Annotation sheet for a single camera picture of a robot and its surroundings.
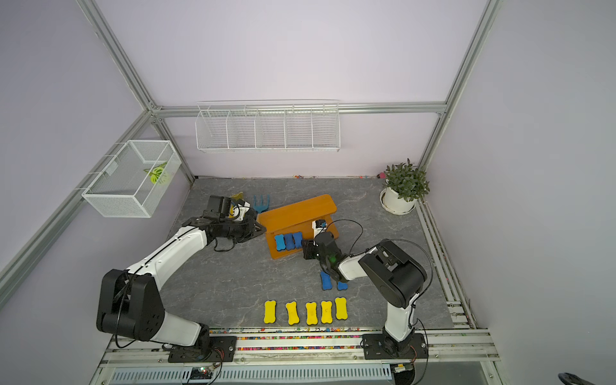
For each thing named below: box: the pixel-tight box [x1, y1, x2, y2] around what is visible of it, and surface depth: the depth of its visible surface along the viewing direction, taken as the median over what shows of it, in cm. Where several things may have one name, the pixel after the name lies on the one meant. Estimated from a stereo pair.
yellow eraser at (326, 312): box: [320, 300, 333, 325], surface depth 80 cm
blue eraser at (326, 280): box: [320, 271, 333, 291], surface depth 88 cm
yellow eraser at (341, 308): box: [335, 296, 349, 321], surface depth 82 cm
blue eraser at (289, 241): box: [283, 232, 296, 252], surface depth 96 cm
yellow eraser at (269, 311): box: [263, 299, 277, 324], surface depth 81 cm
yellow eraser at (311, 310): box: [305, 301, 319, 326], surface depth 80 cm
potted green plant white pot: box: [379, 158, 430, 215], surface depth 96 cm
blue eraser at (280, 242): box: [274, 234, 287, 252], surface depth 96 cm
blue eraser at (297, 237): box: [292, 231, 303, 249], surface depth 98 cm
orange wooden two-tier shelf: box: [256, 194, 340, 260], surface depth 93 cm
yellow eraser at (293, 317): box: [285, 300, 300, 326], surface depth 80 cm
